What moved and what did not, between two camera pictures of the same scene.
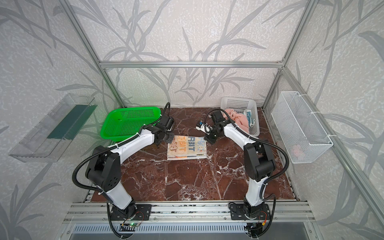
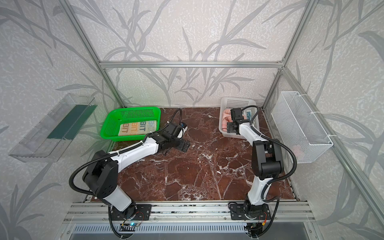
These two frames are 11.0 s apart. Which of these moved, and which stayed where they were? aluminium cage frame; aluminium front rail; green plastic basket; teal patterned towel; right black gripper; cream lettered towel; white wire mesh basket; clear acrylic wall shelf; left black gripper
Moved: left black gripper; cream lettered towel; right black gripper
Stayed: aluminium front rail; green plastic basket; white wire mesh basket; teal patterned towel; aluminium cage frame; clear acrylic wall shelf
